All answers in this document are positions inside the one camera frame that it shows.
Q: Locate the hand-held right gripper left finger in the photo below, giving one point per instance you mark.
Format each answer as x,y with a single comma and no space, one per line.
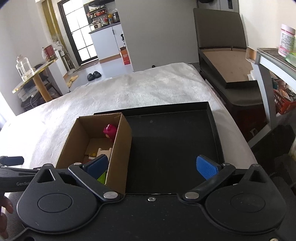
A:
98,165

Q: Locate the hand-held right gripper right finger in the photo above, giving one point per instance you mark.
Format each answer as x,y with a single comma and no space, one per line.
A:
205,165

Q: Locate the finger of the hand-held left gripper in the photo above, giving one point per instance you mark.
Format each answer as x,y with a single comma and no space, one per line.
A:
11,161

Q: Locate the brown cardboard box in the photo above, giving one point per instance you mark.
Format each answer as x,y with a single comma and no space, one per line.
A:
120,150

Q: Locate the person's left hand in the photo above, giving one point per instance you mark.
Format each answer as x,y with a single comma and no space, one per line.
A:
5,204

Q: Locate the yellow toy mug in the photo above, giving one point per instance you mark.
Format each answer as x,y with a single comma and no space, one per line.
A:
93,154

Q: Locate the green toy block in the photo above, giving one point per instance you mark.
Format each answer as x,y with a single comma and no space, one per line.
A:
103,178

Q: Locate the white toy building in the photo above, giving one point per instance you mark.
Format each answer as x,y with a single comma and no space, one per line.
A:
104,151

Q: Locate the pink toy figure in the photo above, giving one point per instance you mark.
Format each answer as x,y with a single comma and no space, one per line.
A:
109,132

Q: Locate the black shallow tray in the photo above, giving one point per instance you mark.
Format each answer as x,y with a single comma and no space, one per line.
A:
166,139

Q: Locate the gold round side table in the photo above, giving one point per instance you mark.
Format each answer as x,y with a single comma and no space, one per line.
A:
41,89

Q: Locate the black slipper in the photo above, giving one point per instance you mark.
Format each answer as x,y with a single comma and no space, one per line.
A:
96,74
90,77

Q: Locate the pair of beige slippers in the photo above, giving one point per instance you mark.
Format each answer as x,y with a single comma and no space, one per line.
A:
72,80

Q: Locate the clear glass jar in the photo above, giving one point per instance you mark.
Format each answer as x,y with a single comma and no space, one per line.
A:
23,68

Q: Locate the white side cabinet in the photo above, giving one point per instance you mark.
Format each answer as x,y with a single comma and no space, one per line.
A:
57,74

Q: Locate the orange plastic basket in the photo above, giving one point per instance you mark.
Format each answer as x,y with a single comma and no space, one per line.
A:
284,104

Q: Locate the orange cardboard box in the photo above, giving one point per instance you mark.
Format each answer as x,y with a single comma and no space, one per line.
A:
126,56

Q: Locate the grey metal shelf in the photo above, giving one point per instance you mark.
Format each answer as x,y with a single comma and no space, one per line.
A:
266,69

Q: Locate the red label jar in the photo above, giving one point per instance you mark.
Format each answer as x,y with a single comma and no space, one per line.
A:
49,53

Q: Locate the white kitchen cabinet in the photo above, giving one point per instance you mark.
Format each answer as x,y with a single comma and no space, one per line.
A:
106,41

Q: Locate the black framed glass door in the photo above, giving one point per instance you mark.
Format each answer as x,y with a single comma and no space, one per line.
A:
79,34

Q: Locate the green packet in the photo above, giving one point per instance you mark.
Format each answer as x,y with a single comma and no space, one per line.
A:
291,58

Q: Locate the pink lidded container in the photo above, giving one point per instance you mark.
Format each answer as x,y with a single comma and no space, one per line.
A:
286,40

